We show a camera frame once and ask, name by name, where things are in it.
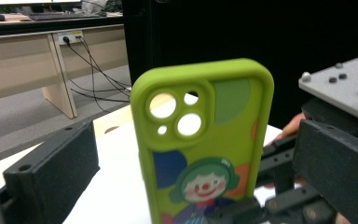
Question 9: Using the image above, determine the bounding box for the computer monitor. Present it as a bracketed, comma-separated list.
[0, 0, 82, 7]

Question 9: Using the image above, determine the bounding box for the white board sheet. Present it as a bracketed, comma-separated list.
[0, 92, 296, 224]

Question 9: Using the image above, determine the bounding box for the black keyboard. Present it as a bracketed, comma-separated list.
[29, 11, 102, 22]

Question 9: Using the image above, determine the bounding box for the green cartoon phone case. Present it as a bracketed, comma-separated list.
[130, 58, 275, 224]

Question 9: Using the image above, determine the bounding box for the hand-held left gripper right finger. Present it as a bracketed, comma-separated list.
[293, 119, 358, 224]

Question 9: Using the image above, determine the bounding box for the white power socket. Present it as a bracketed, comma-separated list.
[56, 30, 84, 46]

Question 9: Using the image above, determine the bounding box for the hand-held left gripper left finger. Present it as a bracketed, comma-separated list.
[2, 120, 101, 224]

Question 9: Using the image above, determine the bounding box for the light wooden desk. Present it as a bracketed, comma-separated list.
[0, 11, 130, 119]

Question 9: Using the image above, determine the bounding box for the bundle of black cables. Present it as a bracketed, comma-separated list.
[63, 36, 132, 113]

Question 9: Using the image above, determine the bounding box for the black curtain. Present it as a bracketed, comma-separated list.
[121, 0, 358, 130]

